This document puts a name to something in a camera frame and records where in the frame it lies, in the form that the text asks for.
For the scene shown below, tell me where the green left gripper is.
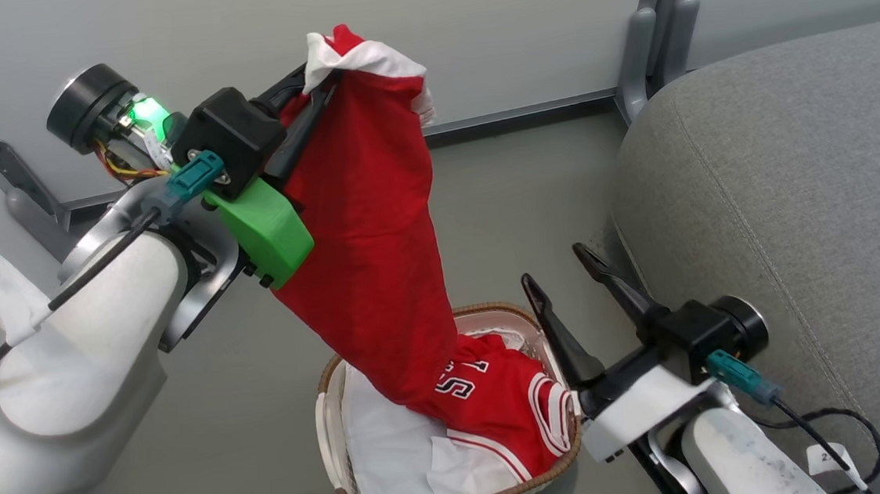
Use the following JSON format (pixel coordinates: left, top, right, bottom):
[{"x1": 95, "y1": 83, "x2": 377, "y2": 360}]
[{"x1": 41, "y1": 45, "x2": 357, "y2": 307}]

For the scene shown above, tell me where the grey partition post foot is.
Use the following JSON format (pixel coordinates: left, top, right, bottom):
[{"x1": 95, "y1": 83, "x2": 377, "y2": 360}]
[
  {"x1": 644, "y1": 0, "x2": 713, "y2": 98},
  {"x1": 608, "y1": 0, "x2": 687, "y2": 125}
]

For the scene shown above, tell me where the white cable label tag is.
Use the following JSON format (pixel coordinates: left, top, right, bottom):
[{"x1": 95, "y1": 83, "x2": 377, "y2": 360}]
[{"x1": 805, "y1": 439, "x2": 873, "y2": 494}]

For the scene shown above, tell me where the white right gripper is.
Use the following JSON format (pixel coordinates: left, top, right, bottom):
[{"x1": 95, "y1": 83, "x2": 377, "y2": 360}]
[{"x1": 518, "y1": 228, "x2": 779, "y2": 470}]

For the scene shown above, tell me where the white woven laundry basket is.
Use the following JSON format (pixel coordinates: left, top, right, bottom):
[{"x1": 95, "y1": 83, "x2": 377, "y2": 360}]
[{"x1": 307, "y1": 296, "x2": 588, "y2": 494}]

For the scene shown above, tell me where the dark metal partition bracket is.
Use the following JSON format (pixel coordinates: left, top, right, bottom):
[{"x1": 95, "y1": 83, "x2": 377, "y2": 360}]
[{"x1": 0, "y1": 135, "x2": 63, "y2": 229}]

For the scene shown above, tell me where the white sheet basket liner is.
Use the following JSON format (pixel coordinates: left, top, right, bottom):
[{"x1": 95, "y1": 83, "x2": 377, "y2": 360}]
[{"x1": 337, "y1": 348, "x2": 540, "y2": 494}]

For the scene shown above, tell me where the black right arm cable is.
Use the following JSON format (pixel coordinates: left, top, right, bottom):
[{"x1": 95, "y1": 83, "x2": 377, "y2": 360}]
[{"x1": 703, "y1": 337, "x2": 880, "y2": 494}]

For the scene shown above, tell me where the red basketball jersey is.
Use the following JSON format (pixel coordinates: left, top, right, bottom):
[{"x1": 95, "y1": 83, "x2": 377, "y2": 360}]
[{"x1": 251, "y1": 9, "x2": 585, "y2": 494}]

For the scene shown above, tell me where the grey fabric sofa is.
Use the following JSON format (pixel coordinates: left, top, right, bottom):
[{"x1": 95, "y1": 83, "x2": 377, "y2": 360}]
[{"x1": 595, "y1": 15, "x2": 880, "y2": 494}]

